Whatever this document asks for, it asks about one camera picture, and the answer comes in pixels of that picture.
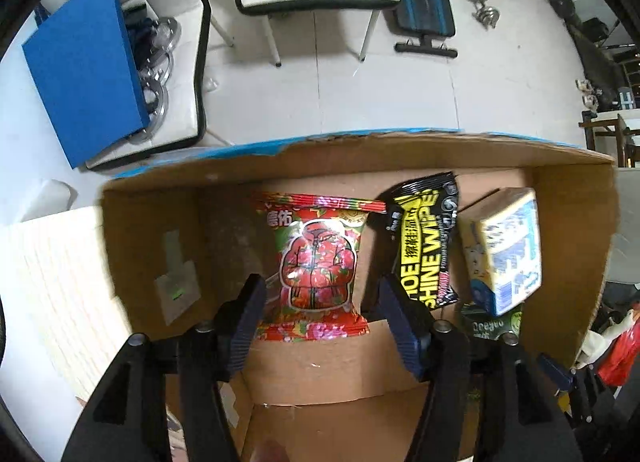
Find black exercise mat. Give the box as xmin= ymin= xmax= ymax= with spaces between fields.
xmin=565 ymin=17 xmax=626 ymax=108

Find white chair with black frame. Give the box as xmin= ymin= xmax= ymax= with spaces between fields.
xmin=40 ymin=0 xmax=236 ymax=173

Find black yellow wipe packet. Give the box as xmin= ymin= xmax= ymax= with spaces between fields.
xmin=382 ymin=171 xmax=462 ymax=312

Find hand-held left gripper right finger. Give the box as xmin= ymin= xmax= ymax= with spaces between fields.
xmin=375 ymin=274 xmax=586 ymax=462

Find white woven mat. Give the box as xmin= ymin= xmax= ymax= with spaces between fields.
xmin=0 ymin=204 xmax=131 ymax=403

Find white paper sheet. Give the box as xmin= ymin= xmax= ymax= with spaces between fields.
xmin=25 ymin=179 xmax=78 ymax=223

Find wooden chair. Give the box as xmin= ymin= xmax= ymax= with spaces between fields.
xmin=580 ymin=112 xmax=640 ymax=168

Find red floral jacket-print packet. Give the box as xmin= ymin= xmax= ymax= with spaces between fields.
xmin=255 ymin=192 xmax=387 ymax=343

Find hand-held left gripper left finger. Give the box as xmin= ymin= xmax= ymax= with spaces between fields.
xmin=60 ymin=273 xmax=268 ymax=462

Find dark green packet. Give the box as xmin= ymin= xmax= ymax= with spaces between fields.
xmin=460 ymin=303 xmax=523 ymax=343

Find large cardboard box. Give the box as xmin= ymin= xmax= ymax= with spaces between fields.
xmin=100 ymin=129 xmax=618 ymax=462

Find red plastic bag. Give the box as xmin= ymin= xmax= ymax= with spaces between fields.
xmin=597 ymin=317 xmax=640 ymax=385

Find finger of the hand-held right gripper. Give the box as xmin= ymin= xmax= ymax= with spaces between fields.
xmin=538 ymin=352 xmax=576 ymax=395

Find blue board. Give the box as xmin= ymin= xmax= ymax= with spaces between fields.
xmin=21 ymin=0 xmax=152 ymax=170

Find clear round glass lids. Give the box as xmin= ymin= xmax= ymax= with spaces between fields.
xmin=122 ymin=4 xmax=181 ymax=143

